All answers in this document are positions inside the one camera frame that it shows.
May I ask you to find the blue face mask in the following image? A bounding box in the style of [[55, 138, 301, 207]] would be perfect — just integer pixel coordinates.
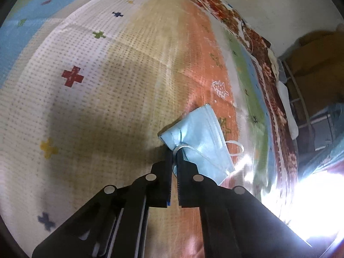
[[159, 104, 244, 185]]

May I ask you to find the striped colourful bed sheet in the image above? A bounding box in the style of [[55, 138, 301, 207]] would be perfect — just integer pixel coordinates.
[[1, 0, 276, 255]]

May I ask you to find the brown hanging garment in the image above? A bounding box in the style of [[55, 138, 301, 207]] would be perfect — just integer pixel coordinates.
[[286, 30, 343, 116]]

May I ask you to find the metal bed rail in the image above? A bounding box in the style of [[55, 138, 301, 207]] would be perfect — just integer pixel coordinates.
[[282, 60, 315, 152]]

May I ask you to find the white cloth on rail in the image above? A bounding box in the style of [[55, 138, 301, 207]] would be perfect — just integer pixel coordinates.
[[276, 81, 299, 140]]

